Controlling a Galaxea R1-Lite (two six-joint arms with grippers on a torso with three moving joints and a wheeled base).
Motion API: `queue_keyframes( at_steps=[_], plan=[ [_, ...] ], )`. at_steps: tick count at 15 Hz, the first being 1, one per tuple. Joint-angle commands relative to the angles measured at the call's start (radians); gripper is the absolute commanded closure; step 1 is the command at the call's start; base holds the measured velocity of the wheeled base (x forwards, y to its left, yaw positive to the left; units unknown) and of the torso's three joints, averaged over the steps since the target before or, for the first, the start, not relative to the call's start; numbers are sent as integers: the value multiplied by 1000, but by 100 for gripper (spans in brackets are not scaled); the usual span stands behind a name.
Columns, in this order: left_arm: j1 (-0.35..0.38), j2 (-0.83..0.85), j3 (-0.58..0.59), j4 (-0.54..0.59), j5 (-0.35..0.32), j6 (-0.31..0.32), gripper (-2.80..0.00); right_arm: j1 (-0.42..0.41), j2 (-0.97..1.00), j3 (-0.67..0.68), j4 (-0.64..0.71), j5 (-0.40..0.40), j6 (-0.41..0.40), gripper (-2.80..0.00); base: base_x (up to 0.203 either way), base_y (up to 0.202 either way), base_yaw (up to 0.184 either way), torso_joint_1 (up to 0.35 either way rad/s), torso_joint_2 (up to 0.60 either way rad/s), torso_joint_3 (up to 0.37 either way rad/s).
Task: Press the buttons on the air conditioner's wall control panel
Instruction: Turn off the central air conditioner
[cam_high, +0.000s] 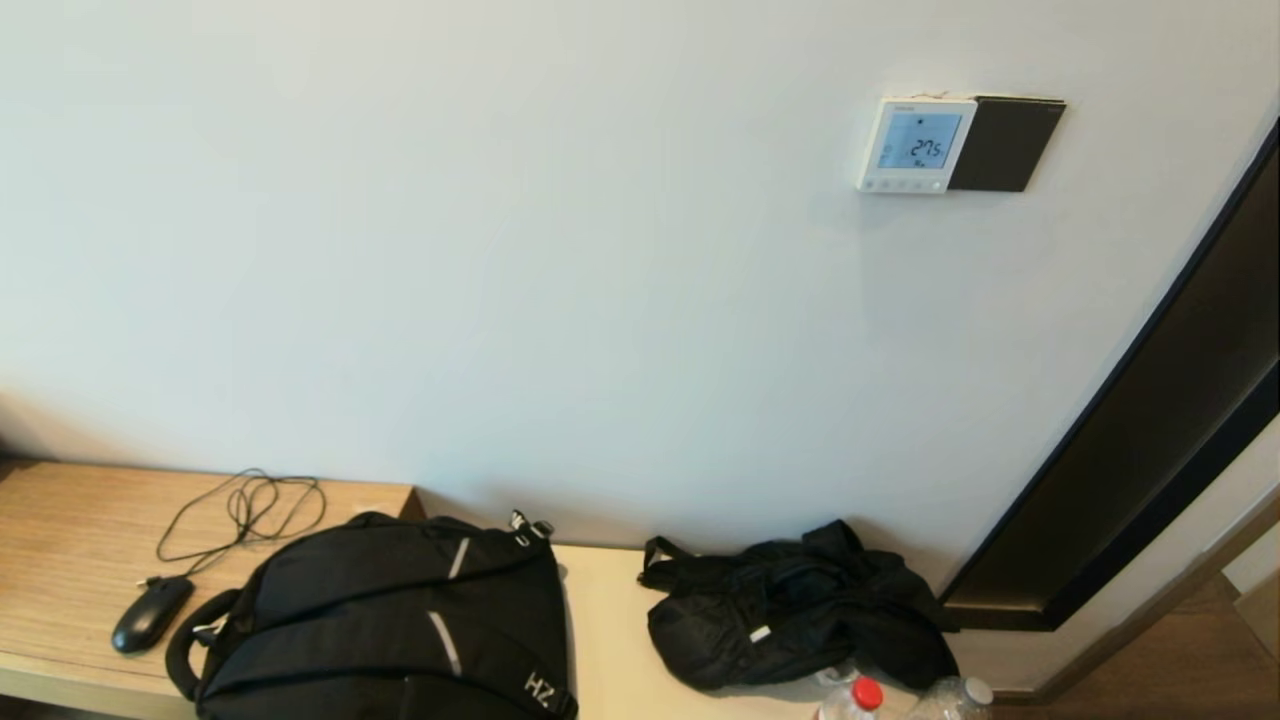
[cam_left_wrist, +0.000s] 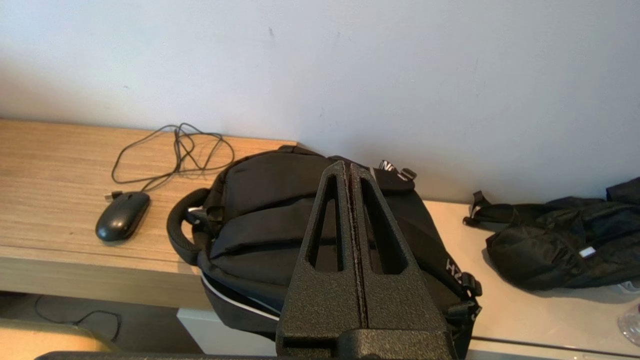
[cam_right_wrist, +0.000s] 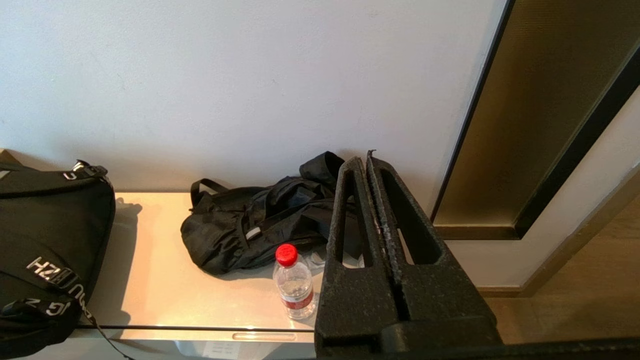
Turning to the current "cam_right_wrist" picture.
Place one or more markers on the brown wooden floor trim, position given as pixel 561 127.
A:
pixel 575 241

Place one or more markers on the white low cabinet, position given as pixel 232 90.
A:
pixel 165 280

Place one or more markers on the black backpack with grey stripes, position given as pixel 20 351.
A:
pixel 45 225

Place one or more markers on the crumpled clear plastic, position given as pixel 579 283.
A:
pixel 316 260

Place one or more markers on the crumpled black fabric bag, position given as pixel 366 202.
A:
pixel 235 225

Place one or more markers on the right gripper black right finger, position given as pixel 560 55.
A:
pixel 445 300

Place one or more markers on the red cap water bottle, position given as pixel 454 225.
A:
pixel 295 285

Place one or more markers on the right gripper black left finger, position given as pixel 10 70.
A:
pixel 350 300

